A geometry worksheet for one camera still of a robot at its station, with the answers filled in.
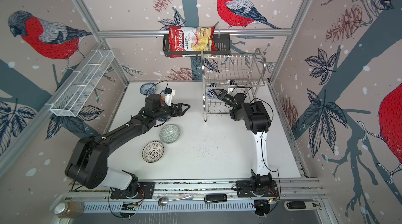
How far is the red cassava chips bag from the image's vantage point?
873mm

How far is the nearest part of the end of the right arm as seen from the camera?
2.81 ft

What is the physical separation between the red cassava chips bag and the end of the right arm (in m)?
0.24
